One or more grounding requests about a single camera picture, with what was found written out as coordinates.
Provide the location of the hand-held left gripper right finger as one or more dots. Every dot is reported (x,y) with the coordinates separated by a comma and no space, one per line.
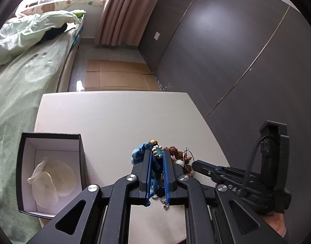
(167,172)

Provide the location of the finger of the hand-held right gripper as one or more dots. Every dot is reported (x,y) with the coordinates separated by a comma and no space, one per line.
(203,164)
(221,178)

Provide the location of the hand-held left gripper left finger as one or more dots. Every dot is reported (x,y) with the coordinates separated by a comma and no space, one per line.
(147,172)

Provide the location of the black jewelry box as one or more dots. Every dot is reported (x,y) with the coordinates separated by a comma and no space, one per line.
(76,157)

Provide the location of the person's right forearm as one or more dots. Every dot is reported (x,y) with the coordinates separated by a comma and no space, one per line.
(275,225)

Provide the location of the white fabric pouch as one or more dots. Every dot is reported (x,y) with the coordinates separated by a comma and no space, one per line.
(56,180)

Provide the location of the flattened cardboard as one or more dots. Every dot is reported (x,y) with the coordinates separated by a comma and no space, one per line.
(120,76)

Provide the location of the grey wardrobe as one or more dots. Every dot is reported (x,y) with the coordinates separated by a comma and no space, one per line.
(221,43)

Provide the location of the bed with green sheet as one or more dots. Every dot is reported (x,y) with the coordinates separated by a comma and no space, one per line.
(13,101)

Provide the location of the pink curtain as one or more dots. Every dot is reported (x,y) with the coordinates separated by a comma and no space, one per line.
(125,12)

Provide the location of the dark cloth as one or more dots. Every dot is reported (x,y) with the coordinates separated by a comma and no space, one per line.
(53,33)

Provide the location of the printed cushion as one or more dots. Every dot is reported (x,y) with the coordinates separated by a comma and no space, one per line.
(66,5)

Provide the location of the light green quilt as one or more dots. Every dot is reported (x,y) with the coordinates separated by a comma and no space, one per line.
(23,33)

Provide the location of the white wall socket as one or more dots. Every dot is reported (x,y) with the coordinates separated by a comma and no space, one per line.
(157,36)

